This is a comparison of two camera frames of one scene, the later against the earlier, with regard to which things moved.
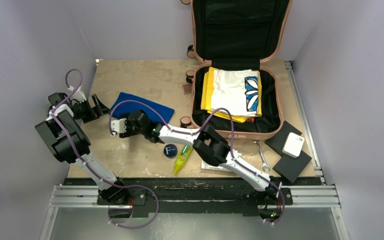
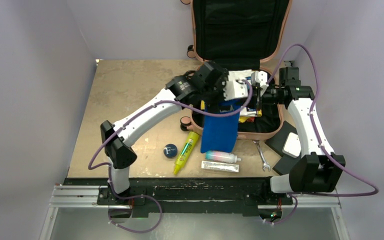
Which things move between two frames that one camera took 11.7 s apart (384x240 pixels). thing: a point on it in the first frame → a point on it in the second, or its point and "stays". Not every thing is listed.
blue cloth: [165, 113] → [220, 133]
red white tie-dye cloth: [251, 119] stays
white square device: [293, 145] stays
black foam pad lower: [291, 168] stays
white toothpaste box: [204, 166] stays
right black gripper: [129, 132] → [262, 99]
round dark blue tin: [170, 151] stays
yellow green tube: [182, 158] stays
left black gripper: [99, 109] → [213, 106]
